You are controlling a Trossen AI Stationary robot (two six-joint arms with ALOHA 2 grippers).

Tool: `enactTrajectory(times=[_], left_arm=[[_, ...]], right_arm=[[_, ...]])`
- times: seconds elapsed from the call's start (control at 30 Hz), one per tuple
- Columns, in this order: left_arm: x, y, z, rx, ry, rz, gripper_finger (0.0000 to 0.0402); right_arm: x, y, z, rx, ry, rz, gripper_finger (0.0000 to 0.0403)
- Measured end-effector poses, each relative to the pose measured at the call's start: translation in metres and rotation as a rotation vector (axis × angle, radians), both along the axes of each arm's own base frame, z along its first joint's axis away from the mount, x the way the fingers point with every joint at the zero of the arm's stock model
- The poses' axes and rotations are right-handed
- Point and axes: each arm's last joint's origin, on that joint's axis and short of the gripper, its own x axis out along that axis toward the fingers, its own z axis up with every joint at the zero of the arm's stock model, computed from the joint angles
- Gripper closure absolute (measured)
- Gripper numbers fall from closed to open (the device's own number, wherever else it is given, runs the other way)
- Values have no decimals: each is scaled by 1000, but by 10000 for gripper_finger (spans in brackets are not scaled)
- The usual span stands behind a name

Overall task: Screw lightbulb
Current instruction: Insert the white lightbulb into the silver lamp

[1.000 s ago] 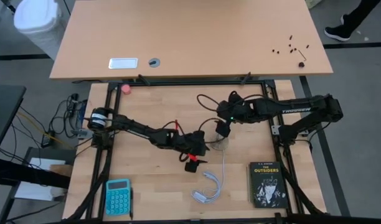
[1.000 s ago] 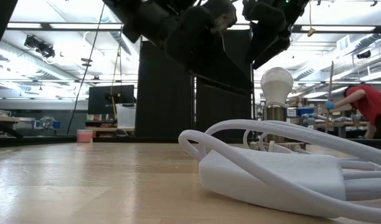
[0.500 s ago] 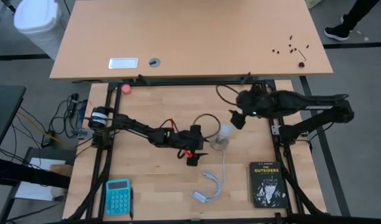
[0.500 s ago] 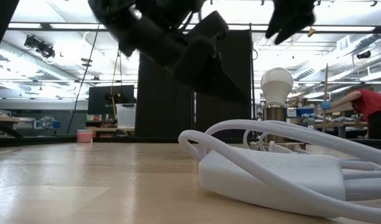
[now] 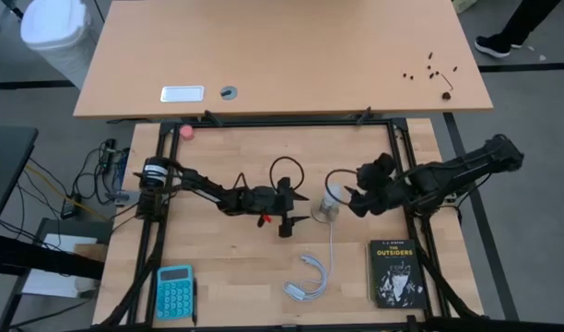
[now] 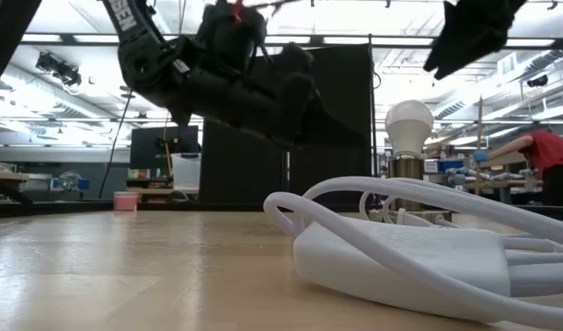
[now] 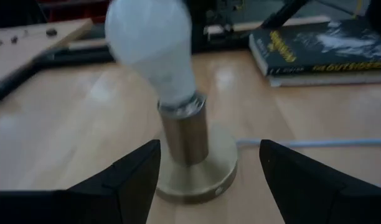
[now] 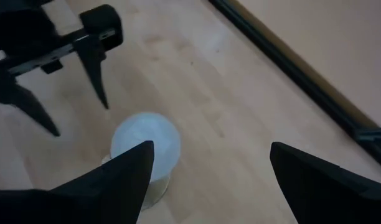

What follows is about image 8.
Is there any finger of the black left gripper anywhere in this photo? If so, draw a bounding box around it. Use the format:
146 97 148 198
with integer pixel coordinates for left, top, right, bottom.
72 34 110 110
0 65 61 138

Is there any light wooden desk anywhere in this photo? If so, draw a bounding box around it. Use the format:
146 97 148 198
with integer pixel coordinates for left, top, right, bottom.
235 0 381 129

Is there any metal lamp base with socket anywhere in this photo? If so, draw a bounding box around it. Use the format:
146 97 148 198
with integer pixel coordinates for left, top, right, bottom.
100 154 172 211

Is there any white frosted lightbulb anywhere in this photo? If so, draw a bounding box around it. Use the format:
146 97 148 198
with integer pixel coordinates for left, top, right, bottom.
110 112 182 183

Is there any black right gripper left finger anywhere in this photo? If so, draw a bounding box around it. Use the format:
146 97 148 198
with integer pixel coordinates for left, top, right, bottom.
0 140 155 224

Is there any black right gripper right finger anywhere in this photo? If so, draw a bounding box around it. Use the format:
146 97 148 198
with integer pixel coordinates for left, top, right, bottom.
270 141 381 224

